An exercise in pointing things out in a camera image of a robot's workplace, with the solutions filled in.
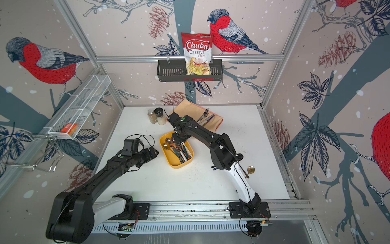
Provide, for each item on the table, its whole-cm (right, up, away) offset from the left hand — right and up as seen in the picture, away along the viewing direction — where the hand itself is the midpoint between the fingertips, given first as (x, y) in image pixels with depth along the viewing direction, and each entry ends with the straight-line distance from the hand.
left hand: (155, 151), depth 88 cm
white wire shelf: (-37, +22, -12) cm, 45 cm away
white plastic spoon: (+18, 0, +6) cm, 19 cm away
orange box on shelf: (-30, +15, -23) cm, 41 cm away
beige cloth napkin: (+15, +28, +33) cm, 46 cm away
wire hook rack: (-43, +7, -16) cm, 47 cm away
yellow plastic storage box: (+10, -6, +3) cm, 12 cm away
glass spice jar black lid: (-2, +19, +19) cm, 27 cm away
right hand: (+13, +6, +7) cm, 16 cm away
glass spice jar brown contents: (-8, +21, +17) cm, 28 cm away
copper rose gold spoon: (+6, +5, +10) cm, 13 cm away
